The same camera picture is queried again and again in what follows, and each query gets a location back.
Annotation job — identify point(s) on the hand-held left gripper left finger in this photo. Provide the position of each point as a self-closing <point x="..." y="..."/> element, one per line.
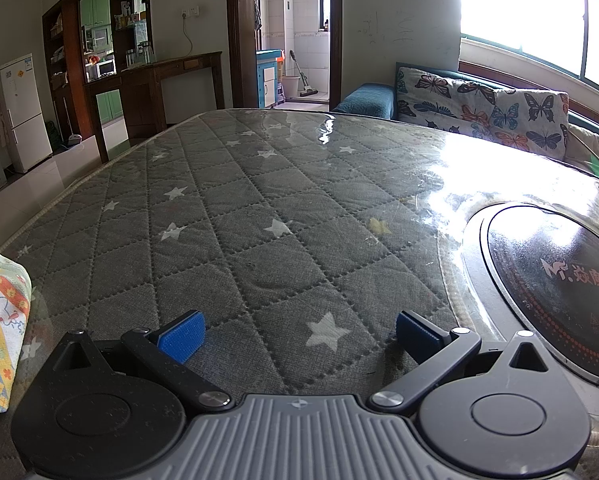
<point x="182" y="336"/>

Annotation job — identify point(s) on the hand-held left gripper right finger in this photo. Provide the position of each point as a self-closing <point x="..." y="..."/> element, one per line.
<point x="417" y="332"/>

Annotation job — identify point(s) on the black round induction cooker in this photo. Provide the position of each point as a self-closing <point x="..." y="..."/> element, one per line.
<point x="554" y="270"/>

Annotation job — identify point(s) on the grey star quilted table cover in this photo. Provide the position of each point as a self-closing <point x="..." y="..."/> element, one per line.
<point x="259" y="200"/>

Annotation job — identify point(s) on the white floor brush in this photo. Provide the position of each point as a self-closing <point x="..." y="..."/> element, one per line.
<point x="73" y="139"/>

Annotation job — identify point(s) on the butterfly print cushion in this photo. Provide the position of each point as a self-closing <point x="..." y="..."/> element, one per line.
<point x="479" y="105"/>

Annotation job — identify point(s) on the teal sofa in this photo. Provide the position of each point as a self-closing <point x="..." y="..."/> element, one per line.
<point x="364" y="100"/>

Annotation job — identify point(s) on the green base cabinet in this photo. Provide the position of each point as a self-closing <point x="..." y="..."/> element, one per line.
<point x="110" y="106"/>

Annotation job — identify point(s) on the white pillow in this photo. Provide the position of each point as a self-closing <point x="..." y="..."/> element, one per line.
<point x="584" y="145"/>

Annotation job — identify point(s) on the floor mop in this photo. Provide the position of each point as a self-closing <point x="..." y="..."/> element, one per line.
<point x="308" y="92"/>

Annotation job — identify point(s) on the white bucket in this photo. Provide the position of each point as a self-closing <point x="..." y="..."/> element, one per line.
<point x="290" y="87"/>

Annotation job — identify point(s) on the white fridge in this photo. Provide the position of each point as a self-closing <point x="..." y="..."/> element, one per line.
<point x="24" y="115"/>

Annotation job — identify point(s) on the dark wooden console table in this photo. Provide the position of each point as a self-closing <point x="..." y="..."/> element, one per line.
<point x="179" y="62"/>

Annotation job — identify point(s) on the pink hanging towel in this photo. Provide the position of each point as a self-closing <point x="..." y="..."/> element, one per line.
<point x="0" y="125"/>

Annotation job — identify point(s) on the white microwave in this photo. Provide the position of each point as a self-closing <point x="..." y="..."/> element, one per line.
<point x="107" y="67"/>

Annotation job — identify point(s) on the blue and white cabinet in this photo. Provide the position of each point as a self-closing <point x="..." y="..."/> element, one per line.
<point x="269" y="55"/>

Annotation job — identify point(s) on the dark wooden shelf unit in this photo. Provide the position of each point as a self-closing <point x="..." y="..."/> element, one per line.
<point x="70" y="55"/>

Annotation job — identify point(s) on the grey hanging cloth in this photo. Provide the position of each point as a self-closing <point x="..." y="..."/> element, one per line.
<point x="257" y="17"/>

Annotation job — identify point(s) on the large window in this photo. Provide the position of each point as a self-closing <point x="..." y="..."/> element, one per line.
<point x="519" y="5"/>

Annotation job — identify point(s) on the dark wooden door frame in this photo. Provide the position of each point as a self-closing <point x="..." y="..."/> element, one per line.
<point x="239" y="35"/>

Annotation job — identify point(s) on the white wall outlet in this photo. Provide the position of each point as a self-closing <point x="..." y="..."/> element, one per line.
<point x="190" y="12"/>

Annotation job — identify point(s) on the green wall cabinet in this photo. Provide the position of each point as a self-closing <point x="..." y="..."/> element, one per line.
<point x="95" y="10"/>

